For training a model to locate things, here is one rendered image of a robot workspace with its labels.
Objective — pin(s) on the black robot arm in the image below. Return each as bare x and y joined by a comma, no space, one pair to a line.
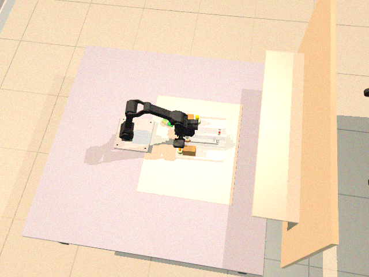
177,118

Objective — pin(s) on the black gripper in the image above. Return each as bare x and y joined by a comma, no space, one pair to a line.
180,141

